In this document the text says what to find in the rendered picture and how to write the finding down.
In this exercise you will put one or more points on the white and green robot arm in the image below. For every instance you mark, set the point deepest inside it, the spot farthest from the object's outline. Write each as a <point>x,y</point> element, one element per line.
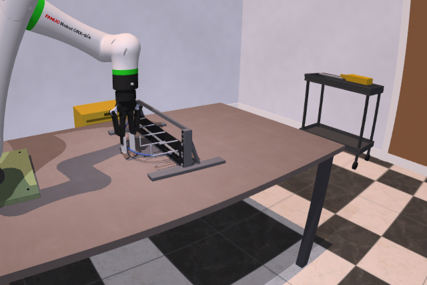
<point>43,18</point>

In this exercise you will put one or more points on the grey metal cable rack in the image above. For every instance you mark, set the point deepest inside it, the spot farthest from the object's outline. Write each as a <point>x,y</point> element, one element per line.
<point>183,149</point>

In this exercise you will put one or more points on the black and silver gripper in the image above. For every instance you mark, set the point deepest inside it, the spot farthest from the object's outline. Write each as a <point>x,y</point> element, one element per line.
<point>125,105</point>

